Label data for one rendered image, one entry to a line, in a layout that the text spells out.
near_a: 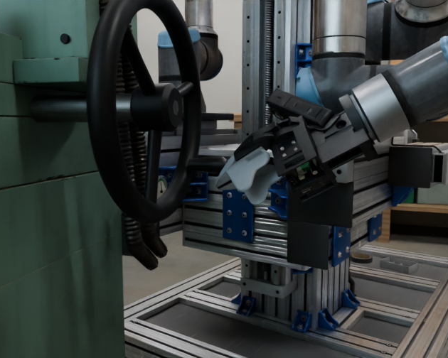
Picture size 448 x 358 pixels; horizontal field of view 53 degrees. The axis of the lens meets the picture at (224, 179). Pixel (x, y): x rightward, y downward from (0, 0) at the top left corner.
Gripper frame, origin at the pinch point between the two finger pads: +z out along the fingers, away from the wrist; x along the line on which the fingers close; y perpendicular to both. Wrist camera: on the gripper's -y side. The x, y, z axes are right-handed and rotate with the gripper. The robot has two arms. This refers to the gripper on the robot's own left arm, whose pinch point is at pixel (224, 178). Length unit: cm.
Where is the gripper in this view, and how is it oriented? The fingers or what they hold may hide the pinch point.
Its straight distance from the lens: 63.0
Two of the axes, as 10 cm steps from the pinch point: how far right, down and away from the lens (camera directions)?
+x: 5.3, 5.0, 6.8
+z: -8.3, 4.5, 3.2
